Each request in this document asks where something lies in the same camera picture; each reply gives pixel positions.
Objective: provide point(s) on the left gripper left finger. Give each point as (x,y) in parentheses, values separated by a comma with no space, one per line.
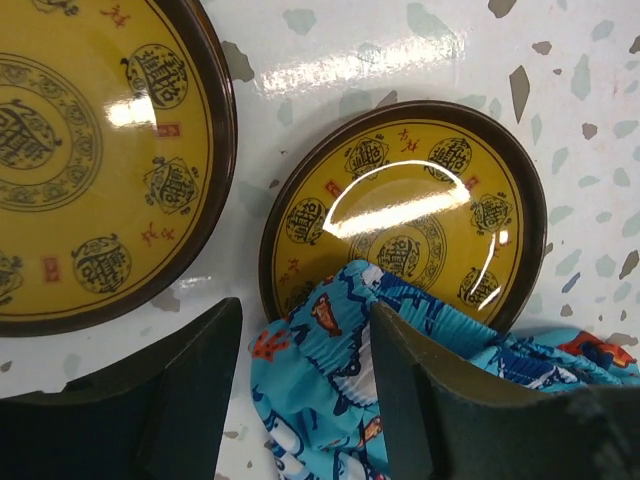
(157,414)

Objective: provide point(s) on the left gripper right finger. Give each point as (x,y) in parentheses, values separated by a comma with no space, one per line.
(444,418)

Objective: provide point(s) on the blue shark print cloth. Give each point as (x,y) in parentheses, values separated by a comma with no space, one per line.
(313,383)

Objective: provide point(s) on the yellow brown plate near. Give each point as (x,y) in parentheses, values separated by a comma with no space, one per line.
(436,193)

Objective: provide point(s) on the yellow brown plate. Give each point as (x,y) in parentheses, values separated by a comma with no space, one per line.
(118,148)
(436,193)

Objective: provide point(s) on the yellow brown plate far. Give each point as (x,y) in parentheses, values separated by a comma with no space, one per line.
(118,148)

